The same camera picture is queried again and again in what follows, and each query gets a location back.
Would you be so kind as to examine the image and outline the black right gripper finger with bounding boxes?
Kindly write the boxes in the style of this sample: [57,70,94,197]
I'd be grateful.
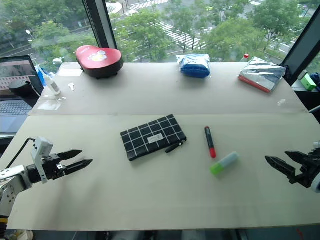
[284,150,309,164]
[264,155,297,179]

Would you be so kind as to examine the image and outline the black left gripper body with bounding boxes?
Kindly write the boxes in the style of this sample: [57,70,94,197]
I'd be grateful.
[40,153,67,181]

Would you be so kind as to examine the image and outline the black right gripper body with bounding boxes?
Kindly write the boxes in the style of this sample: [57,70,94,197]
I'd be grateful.
[288,149,320,189]

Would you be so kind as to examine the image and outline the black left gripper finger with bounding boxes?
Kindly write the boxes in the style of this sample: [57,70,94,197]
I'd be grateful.
[63,158,94,176]
[57,149,84,161]

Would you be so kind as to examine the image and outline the black white-grid pencil case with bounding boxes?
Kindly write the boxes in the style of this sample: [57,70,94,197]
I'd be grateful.
[120,113,188,162]

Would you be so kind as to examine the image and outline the laptop computer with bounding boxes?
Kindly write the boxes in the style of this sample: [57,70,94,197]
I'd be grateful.
[0,55,45,134]

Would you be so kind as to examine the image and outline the red heart-shaped case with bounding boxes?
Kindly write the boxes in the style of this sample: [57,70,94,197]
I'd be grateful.
[75,45,125,81]

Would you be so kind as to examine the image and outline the green capped highlighter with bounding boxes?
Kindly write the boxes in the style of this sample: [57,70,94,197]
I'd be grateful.
[209,150,241,175]

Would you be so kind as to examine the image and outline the small white bottle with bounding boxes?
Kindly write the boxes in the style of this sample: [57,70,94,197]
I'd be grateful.
[40,73,62,96]

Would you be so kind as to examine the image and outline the green box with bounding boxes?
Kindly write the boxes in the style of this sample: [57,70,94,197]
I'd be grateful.
[299,73,317,92]

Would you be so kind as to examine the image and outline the red and black marker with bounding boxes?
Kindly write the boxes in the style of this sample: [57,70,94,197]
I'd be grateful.
[204,125,217,159]

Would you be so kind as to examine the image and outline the dark blue cloth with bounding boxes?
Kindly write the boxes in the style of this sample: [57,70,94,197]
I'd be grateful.
[309,72,320,91]

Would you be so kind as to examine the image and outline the black round device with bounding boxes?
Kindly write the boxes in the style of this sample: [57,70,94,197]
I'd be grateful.
[8,80,35,98]

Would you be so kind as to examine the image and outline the blue plastic bag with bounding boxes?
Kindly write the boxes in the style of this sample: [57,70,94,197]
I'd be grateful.
[34,63,55,81]

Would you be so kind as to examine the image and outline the silver plastic-wrapped package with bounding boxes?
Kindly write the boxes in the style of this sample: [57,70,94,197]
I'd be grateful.
[237,56,287,94]

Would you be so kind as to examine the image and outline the blue cloth in plastic bag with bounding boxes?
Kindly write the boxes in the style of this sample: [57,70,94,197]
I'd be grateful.
[175,53,212,79]

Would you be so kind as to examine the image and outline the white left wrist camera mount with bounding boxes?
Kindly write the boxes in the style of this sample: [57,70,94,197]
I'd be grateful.
[30,136,54,185]

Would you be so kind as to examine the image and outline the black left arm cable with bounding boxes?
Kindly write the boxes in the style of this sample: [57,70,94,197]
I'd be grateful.
[5,137,36,170]

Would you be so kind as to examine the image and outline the black window frame post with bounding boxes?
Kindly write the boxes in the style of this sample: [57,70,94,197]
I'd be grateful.
[81,0,119,51]
[280,4,320,86]

